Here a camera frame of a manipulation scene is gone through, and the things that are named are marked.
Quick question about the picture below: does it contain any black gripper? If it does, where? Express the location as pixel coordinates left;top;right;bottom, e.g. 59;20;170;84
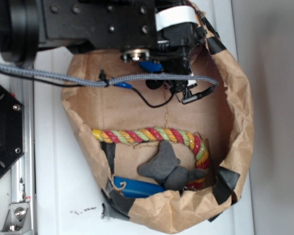
120;0;208;98

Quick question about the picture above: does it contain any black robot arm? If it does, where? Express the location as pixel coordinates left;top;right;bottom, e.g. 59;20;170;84
0;0;206;91

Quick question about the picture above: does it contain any brown paper bag bin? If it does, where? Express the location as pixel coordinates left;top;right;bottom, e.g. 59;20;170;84
61;0;254;234

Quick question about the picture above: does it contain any grey plush toy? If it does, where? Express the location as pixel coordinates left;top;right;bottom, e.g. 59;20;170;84
137;141;206;191

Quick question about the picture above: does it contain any blue cylinder tube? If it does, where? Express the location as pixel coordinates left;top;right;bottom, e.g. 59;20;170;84
113;176;165;198

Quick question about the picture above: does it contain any thin black cable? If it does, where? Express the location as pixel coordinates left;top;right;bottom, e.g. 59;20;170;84
0;64;220;108

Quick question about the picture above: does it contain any blue cable connector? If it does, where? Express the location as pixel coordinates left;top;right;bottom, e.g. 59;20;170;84
114;82;132;90

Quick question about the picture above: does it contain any multicolour twisted rope toy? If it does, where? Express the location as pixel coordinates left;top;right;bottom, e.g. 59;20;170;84
91;127;209;189

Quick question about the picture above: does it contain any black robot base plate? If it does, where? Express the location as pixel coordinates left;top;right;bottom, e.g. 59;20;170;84
0;85;24;179

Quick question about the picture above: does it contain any aluminium frame rail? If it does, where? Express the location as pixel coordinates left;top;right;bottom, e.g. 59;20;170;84
4;78;37;235

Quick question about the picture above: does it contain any metal corner bracket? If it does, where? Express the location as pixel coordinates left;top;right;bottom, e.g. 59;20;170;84
0;202;31;235

